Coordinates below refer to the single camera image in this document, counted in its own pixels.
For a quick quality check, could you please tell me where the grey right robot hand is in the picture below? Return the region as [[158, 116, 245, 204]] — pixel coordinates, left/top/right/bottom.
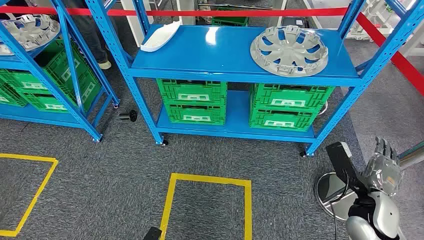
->
[[361, 136, 404, 197]]

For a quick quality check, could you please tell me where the grey wheel cover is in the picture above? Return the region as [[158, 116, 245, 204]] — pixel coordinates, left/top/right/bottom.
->
[[249, 25, 329, 78], [0, 13, 62, 57]]

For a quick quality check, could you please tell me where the blue metal shelf rack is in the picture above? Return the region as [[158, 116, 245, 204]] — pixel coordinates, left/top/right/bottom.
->
[[0, 0, 121, 144], [83, 0, 424, 157]]

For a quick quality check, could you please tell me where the white plastic trim part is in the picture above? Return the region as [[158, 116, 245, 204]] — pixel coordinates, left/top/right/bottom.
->
[[140, 18, 183, 53]]

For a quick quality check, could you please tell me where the chrome stanchion with base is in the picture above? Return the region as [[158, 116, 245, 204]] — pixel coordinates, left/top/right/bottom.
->
[[314, 141, 424, 222]]

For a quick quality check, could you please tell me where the black belt stanchion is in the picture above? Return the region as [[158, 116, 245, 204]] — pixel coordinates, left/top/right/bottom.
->
[[317, 100, 329, 117]]

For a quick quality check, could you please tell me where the red barrier belt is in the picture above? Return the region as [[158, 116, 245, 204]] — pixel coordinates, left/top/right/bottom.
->
[[355, 12, 424, 98], [0, 5, 349, 18]]

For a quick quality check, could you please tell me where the white machine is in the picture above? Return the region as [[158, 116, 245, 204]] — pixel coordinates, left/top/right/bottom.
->
[[399, 28, 424, 58]]

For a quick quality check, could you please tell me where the black computer case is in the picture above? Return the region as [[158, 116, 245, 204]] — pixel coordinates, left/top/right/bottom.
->
[[280, 16, 311, 29]]

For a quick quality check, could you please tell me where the black plastic spool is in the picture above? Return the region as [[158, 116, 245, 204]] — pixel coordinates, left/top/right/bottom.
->
[[118, 109, 139, 123]]

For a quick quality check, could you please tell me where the white cabinet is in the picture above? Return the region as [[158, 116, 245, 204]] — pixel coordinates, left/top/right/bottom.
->
[[119, 0, 155, 48]]

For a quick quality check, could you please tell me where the person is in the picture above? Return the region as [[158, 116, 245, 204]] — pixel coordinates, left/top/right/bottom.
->
[[60, 0, 113, 71]]

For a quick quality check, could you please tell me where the black camera cable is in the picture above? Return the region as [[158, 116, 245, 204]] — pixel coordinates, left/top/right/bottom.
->
[[328, 168, 350, 240]]

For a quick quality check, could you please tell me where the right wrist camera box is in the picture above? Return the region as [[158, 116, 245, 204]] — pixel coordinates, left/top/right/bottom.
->
[[325, 141, 369, 196]]

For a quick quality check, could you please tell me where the white tube frame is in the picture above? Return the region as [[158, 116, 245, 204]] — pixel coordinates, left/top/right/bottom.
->
[[301, 0, 402, 41]]

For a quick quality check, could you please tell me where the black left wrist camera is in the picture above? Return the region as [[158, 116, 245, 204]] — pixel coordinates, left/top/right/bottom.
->
[[142, 226, 164, 240]]

